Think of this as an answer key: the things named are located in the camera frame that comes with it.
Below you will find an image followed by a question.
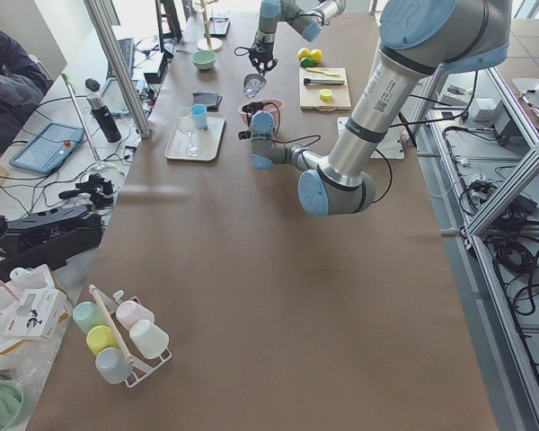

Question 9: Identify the yellow plastic knife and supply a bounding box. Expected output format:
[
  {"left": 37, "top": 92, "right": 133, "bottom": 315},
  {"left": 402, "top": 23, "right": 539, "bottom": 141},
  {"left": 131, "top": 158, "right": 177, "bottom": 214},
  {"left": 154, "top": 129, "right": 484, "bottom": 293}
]
[{"left": 305, "top": 67, "right": 340, "bottom": 77}]

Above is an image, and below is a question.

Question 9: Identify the black thermos bottle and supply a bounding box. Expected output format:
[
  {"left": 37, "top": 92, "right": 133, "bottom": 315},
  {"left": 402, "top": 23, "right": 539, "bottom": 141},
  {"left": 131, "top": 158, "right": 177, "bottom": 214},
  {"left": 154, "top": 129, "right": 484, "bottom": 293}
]
[{"left": 86, "top": 92, "right": 121, "bottom": 143}]

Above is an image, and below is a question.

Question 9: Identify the pile of clear ice cubes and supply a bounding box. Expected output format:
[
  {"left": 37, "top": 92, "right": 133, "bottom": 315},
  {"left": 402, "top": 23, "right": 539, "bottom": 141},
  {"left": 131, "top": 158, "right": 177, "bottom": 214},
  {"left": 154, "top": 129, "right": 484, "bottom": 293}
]
[{"left": 243, "top": 79, "right": 266, "bottom": 99}]

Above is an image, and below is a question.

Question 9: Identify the whole lemon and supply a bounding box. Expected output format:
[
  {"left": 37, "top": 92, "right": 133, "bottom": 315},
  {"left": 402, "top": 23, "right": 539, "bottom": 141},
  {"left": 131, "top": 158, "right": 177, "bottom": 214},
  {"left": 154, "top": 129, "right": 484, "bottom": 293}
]
[
  {"left": 299, "top": 57, "right": 314, "bottom": 68},
  {"left": 297, "top": 48, "right": 311, "bottom": 60}
]

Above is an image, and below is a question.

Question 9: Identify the cream rabbit tray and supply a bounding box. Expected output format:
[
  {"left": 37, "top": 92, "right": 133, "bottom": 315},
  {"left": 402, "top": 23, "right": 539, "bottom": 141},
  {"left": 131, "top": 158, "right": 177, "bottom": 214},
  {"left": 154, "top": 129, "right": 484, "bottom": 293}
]
[{"left": 164, "top": 108, "right": 225, "bottom": 162}]

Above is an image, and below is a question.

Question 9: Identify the light blue cup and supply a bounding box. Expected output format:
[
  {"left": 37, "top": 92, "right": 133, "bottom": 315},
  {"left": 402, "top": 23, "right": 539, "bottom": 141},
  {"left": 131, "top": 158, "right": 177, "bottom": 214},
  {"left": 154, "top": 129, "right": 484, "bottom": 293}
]
[{"left": 190, "top": 103, "right": 208, "bottom": 130}]

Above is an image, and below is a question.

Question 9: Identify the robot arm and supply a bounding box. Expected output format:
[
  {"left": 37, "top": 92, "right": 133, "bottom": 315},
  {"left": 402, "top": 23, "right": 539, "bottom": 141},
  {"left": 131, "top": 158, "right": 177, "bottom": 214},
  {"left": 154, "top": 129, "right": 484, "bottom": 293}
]
[
  {"left": 249, "top": 0, "right": 512, "bottom": 216},
  {"left": 248, "top": 0, "right": 347, "bottom": 75}
]

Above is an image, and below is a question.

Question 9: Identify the metal ice scoop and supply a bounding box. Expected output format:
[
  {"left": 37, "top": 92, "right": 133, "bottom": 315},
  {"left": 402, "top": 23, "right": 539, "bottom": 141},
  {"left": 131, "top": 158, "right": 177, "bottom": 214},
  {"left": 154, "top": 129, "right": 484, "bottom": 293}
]
[{"left": 243, "top": 71, "right": 267, "bottom": 99}]

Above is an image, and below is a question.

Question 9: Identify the wooden stick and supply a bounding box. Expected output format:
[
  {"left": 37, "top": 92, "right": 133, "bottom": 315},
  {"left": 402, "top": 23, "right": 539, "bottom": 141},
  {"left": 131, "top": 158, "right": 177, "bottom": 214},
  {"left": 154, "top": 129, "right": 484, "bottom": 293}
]
[{"left": 88, "top": 284, "right": 134, "bottom": 365}]

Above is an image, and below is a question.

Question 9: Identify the white wire cup rack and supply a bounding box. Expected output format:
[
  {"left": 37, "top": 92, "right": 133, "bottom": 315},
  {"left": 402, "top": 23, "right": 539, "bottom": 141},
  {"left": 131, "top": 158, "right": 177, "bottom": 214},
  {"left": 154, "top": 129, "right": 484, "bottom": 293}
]
[{"left": 97, "top": 287, "right": 172, "bottom": 388}]

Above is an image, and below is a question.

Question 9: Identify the white rack cup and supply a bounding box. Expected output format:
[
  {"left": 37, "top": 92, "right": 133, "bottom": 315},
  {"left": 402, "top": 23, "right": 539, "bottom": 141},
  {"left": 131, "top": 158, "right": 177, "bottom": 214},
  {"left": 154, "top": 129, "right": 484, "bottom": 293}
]
[{"left": 129, "top": 319, "right": 170, "bottom": 359}]

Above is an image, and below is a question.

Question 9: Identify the pink rack cup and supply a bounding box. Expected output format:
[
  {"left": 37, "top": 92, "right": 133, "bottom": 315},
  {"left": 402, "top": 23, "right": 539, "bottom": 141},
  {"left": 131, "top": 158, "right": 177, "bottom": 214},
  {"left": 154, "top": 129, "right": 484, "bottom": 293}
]
[{"left": 116, "top": 300, "right": 155, "bottom": 330}]

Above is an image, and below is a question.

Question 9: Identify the aluminium frame post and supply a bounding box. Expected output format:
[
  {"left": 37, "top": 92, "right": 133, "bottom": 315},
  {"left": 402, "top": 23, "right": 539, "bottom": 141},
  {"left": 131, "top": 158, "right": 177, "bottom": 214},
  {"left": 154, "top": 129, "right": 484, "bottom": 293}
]
[{"left": 84, "top": 0, "right": 152, "bottom": 138}]

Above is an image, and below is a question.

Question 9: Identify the lower whole lemon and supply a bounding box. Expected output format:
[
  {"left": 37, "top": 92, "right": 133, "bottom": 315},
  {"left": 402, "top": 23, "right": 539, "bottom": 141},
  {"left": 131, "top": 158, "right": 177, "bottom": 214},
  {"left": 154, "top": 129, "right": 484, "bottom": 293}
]
[{"left": 299, "top": 57, "right": 314, "bottom": 68}]

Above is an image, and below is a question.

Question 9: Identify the blue teach pendant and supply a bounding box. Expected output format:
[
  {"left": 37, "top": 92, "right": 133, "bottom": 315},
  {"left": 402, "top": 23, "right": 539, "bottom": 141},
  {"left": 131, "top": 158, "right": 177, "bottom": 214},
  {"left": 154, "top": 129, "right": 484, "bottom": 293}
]
[
  {"left": 9, "top": 122, "right": 84, "bottom": 174},
  {"left": 100, "top": 77, "right": 129, "bottom": 118}
]

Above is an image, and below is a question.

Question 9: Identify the wooden mug tree stand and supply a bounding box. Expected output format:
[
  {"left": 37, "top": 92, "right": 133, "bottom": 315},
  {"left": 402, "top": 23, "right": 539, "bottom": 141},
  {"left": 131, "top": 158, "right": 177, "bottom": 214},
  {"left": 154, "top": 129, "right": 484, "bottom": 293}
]
[{"left": 197, "top": 0, "right": 223, "bottom": 52}]

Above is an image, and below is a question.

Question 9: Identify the person in dark clothes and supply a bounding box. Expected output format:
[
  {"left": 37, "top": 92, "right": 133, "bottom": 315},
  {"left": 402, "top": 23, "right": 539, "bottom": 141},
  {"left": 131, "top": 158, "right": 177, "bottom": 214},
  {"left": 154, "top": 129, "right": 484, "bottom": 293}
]
[{"left": 0, "top": 30, "right": 51, "bottom": 157}]

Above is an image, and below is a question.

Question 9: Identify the green lime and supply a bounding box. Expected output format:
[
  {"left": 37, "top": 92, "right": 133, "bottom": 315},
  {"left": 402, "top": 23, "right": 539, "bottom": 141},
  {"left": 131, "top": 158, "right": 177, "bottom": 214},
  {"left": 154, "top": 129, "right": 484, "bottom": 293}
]
[{"left": 310, "top": 48, "right": 323, "bottom": 64}]

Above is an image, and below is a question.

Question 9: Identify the yellow rack cup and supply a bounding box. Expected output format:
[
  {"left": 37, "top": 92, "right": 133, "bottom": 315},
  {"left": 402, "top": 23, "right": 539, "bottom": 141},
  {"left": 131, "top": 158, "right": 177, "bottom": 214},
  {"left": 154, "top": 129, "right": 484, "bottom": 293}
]
[{"left": 86, "top": 325, "right": 118, "bottom": 356}]

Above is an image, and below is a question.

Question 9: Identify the upper whole lemon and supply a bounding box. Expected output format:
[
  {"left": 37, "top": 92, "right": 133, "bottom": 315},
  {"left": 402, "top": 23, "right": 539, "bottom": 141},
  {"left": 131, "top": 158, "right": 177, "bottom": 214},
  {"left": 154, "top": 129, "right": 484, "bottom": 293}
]
[{"left": 297, "top": 48, "right": 311, "bottom": 60}]

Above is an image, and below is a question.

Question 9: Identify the grey folded cloth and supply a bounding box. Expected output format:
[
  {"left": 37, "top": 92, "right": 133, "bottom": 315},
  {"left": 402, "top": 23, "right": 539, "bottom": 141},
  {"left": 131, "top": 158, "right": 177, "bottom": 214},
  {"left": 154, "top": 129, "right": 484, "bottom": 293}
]
[{"left": 192, "top": 92, "right": 223, "bottom": 111}]

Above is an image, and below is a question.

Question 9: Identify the green bowl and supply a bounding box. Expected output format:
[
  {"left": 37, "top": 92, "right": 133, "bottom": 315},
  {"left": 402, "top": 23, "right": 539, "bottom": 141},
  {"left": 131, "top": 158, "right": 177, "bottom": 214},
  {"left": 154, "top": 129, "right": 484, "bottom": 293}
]
[{"left": 191, "top": 50, "right": 216, "bottom": 71}]

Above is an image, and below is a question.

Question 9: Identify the green rack cup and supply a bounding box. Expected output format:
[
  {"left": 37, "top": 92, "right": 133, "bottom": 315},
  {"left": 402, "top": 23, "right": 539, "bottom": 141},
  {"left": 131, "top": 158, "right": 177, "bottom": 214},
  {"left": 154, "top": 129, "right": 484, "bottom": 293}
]
[{"left": 72, "top": 302, "right": 106, "bottom": 335}]

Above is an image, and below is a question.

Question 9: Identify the steel muddler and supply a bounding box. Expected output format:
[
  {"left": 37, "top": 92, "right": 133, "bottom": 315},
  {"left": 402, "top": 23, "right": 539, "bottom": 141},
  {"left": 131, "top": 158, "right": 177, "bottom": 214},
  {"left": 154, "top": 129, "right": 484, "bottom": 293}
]
[{"left": 303, "top": 77, "right": 345, "bottom": 86}]

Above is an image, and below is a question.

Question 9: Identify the black tray with glasses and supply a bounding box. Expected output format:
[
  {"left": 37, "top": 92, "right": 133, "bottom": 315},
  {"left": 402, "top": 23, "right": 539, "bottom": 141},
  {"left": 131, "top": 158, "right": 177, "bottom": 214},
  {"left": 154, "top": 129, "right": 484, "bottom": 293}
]
[{"left": 208, "top": 17, "right": 230, "bottom": 38}]

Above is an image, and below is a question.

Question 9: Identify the white cardboard box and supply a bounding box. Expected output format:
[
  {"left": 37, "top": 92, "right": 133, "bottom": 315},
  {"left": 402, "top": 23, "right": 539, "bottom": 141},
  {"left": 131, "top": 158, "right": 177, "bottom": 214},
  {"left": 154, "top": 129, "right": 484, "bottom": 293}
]
[{"left": 0, "top": 264, "right": 72, "bottom": 355}]

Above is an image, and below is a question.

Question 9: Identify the wooden cutting board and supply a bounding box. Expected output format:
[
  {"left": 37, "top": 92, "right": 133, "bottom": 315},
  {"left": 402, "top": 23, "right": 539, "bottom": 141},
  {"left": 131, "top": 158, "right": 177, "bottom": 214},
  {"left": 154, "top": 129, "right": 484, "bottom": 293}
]
[{"left": 299, "top": 67, "right": 352, "bottom": 110}]

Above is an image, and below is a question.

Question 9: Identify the half lemon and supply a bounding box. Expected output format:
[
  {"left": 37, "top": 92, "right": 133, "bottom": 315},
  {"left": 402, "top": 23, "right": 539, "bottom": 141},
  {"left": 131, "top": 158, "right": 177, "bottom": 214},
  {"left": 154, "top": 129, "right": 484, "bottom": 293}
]
[{"left": 319, "top": 89, "right": 332, "bottom": 101}]

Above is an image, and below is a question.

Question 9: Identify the pink bowl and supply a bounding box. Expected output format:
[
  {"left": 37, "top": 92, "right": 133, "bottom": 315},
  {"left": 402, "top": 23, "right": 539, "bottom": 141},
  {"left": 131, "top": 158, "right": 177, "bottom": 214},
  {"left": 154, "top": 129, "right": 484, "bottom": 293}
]
[{"left": 238, "top": 99, "right": 284, "bottom": 133}]

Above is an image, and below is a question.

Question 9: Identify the grey-blue rack cup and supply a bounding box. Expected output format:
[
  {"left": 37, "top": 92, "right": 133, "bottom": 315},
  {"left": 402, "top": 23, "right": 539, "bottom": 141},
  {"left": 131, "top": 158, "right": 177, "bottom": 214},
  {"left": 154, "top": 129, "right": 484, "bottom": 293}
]
[{"left": 95, "top": 347, "right": 133, "bottom": 384}]

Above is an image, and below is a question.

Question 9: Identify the clear wine glass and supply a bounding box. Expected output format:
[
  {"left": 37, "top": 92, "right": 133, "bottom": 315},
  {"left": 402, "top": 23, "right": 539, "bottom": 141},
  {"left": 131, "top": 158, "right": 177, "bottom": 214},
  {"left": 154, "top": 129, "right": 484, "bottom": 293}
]
[{"left": 177, "top": 107, "right": 199, "bottom": 157}]

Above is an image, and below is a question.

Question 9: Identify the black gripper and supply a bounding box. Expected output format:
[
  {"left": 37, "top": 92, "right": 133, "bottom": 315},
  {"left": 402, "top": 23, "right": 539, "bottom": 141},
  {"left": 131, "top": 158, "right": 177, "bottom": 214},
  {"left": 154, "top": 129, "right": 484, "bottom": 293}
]
[
  {"left": 249, "top": 40, "right": 278, "bottom": 75},
  {"left": 238, "top": 101, "right": 270, "bottom": 139}
]

